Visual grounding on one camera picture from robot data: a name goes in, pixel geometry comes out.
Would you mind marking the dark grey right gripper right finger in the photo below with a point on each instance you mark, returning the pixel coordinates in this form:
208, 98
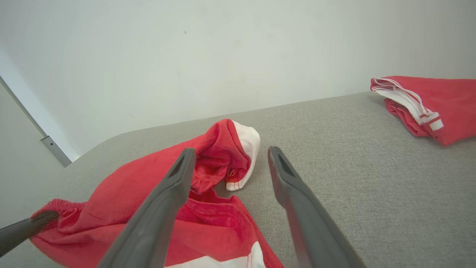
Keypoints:
316, 230

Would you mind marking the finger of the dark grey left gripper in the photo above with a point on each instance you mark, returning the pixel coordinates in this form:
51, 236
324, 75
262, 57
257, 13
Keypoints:
26, 230

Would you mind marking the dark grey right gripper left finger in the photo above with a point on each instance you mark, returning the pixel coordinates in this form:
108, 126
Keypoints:
156, 223

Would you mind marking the red shorts with white stripes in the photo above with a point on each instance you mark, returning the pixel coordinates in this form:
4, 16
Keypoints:
122, 193

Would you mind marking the red numbered basketball jersey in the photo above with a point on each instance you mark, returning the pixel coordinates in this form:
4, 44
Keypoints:
450, 104

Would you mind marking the pale grey door panel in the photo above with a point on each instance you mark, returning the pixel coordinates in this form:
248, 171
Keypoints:
18, 156

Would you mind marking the grey metal door frame strip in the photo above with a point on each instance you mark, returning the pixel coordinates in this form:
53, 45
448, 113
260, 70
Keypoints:
55, 150

